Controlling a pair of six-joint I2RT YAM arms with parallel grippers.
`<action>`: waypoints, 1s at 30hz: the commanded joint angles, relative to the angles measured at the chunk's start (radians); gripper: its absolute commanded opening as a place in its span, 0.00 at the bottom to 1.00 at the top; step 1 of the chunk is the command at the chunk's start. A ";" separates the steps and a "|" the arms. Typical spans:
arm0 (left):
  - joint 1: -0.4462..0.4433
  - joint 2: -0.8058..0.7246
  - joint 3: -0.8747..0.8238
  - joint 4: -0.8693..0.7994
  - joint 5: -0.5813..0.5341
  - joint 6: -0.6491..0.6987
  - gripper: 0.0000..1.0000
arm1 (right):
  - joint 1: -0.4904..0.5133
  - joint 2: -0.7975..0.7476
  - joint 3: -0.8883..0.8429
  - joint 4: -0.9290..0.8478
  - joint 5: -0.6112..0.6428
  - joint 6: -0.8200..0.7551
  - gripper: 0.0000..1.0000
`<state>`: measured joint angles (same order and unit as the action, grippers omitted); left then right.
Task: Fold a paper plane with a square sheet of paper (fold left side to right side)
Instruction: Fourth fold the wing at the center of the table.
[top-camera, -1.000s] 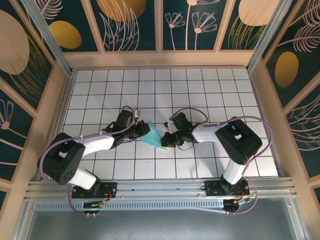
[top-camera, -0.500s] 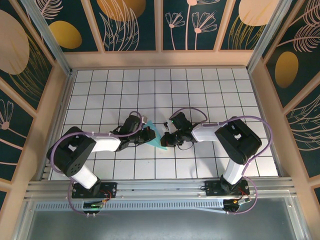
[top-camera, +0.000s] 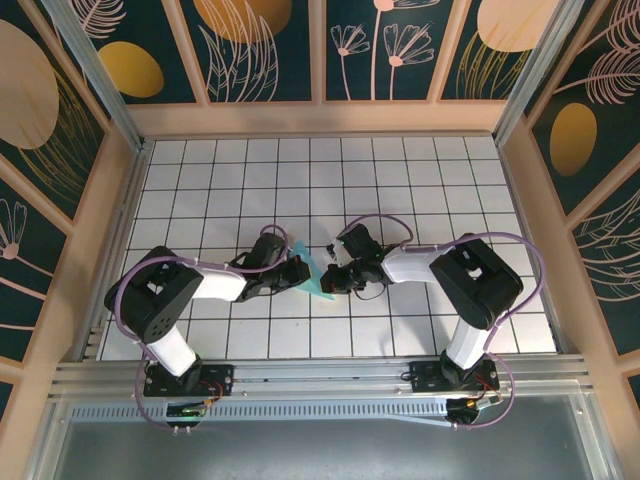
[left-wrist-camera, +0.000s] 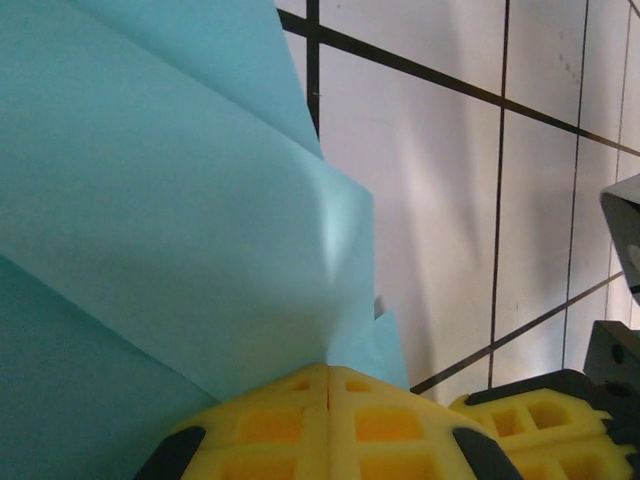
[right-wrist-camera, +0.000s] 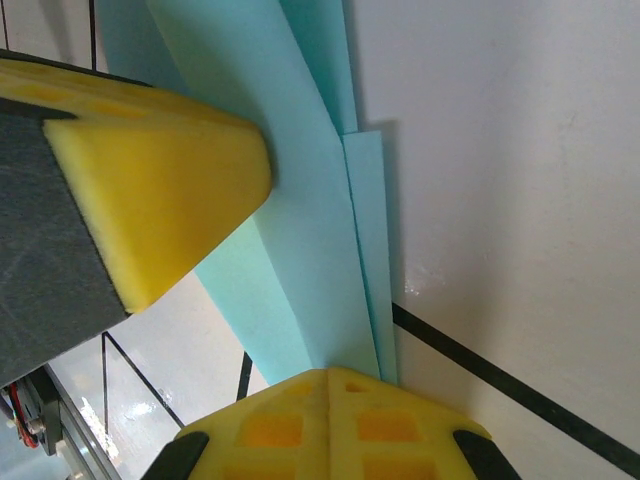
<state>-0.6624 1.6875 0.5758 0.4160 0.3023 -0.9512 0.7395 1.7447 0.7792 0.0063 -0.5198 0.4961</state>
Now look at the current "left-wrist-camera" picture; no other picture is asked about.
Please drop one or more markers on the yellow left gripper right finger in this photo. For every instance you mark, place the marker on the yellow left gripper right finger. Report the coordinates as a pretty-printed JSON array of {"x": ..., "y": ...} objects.
[{"x": 390, "y": 430}]

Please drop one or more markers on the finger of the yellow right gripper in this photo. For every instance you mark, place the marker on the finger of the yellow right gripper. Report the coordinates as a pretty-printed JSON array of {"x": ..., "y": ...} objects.
[
  {"x": 575, "y": 460},
  {"x": 545, "y": 415}
]

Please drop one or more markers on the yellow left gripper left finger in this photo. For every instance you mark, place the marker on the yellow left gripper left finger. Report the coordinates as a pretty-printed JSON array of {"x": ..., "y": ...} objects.
[{"x": 270, "y": 430}]

